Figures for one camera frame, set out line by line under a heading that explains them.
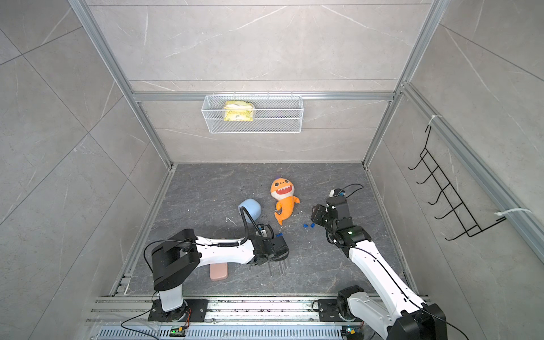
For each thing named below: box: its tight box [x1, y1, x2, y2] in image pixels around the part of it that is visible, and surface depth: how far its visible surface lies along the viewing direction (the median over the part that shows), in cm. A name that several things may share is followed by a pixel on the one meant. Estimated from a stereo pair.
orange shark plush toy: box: [270, 177, 301, 226], surface depth 100 cm
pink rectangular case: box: [209, 262, 229, 282], surface depth 81 cm
